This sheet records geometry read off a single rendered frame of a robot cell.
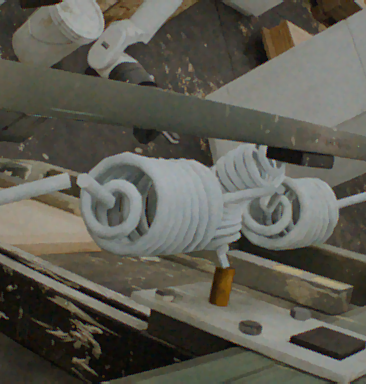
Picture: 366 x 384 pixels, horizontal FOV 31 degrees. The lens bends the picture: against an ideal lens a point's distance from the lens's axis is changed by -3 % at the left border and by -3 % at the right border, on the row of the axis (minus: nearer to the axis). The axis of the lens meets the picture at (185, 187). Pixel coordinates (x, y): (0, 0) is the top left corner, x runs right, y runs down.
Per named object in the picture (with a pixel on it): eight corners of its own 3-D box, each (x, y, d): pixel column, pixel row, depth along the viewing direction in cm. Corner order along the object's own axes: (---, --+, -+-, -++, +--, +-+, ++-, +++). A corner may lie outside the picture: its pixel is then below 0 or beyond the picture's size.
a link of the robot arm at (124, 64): (160, 80, 148) (134, 50, 154) (134, 63, 139) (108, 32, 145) (124, 116, 151) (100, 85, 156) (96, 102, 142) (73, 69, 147)
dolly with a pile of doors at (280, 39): (290, 56, 561) (320, 40, 544) (306, 109, 543) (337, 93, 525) (248, 31, 515) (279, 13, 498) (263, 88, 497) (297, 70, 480)
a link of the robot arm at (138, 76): (193, 102, 140) (162, 67, 146) (163, 94, 133) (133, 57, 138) (157, 147, 145) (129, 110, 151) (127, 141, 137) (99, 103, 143)
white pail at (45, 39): (55, 35, 339) (117, -14, 312) (60, 84, 328) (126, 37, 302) (6, 16, 316) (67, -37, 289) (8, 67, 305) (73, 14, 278)
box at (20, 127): (13, 107, 194) (51, 78, 183) (21, 144, 191) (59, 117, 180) (-20, 103, 184) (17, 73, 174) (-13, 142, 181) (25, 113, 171)
